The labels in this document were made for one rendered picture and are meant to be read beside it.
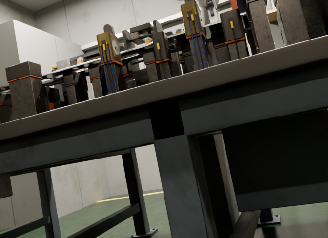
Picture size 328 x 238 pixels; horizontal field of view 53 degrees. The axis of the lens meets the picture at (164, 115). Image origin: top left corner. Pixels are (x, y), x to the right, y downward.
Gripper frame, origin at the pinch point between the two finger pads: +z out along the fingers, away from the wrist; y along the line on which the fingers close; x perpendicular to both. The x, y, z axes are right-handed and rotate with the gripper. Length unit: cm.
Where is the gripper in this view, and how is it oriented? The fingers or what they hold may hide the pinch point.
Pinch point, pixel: (213, 16)
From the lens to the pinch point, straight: 143.8
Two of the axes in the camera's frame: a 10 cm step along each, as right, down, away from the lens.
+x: 9.4, -2.1, -2.6
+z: 1.9, 9.8, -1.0
